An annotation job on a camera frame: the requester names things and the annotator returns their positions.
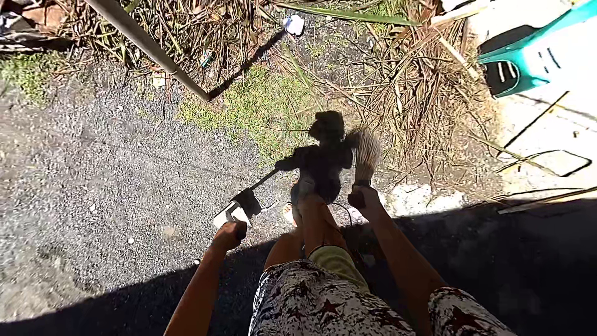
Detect stick hand broom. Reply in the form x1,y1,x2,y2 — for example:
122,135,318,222
347,128,383,209

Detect person's legs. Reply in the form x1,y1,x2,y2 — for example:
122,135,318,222
263,177,349,272

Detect green grass patch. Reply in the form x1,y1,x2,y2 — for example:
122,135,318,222
177,63,322,166

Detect small green weed patch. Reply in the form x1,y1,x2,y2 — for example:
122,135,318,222
0,52,66,104

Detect person's left forearm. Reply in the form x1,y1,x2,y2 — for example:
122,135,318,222
164,245,227,336

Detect person's body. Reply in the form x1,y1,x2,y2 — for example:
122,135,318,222
248,245,518,336

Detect pile of rocks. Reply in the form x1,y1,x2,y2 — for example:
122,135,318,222
0,0,74,53

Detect person's right forearm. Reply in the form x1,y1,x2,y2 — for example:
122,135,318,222
369,211,448,336

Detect white crumpled ball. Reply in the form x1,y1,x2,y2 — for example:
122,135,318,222
285,14,305,36

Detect white dustpan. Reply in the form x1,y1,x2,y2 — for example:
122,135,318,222
213,201,252,241

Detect person's right hand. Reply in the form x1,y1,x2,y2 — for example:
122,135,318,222
348,185,384,223

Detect long wooden pole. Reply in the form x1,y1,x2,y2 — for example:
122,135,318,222
84,0,211,102

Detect long green leaf blade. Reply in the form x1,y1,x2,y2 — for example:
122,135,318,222
273,2,423,26

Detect pile of dry grass stalks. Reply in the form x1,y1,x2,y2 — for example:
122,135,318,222
322,0,504,192

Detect person's left hand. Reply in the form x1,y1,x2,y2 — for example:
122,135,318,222
212,221,248,254

